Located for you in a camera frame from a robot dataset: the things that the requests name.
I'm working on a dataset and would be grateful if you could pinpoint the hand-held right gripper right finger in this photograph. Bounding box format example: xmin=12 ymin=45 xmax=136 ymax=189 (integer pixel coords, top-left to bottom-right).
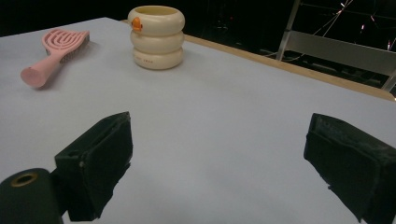
xmin=303 ymin=112 xmax=396 ymax=224

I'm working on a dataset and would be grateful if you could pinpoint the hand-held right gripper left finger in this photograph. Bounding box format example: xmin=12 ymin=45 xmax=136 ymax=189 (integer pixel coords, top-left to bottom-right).
xmin=54 ymin=110 xmax=134 ymax=223

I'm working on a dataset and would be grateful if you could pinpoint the pink hairbrush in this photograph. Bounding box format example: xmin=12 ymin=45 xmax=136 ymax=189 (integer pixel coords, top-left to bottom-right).
xmin=20 ymin=28 xmax=91 ymax=90

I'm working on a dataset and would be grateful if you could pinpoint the cream ringed holder cup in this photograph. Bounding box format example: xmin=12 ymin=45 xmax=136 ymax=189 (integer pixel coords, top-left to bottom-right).
xmin=127 ymin=5 xmax=186 ymax=71

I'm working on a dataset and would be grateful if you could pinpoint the pale grey table mat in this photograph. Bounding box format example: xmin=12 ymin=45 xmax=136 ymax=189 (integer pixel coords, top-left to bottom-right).
xmin=0 ymin=17 xmax=396 ymax=224

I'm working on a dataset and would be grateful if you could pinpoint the white metal stand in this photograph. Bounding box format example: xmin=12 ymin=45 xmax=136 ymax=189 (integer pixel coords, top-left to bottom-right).
xmin=275 ymin=0 xmax=396 ymax=92

